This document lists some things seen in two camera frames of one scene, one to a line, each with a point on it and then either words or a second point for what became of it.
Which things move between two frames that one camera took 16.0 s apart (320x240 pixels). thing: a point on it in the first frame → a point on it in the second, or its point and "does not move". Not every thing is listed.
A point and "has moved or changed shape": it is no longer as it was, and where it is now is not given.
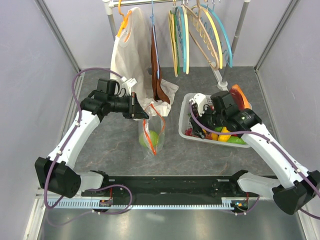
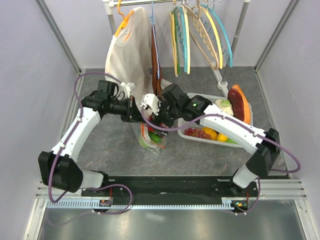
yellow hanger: (219, 47) does not move
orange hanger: (125, 18) does not move
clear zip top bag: (151, 132) has moved or changed shape
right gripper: (201, 119) → (159, 118)
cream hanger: (171, 22) does not move
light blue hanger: (180, 24) does not move
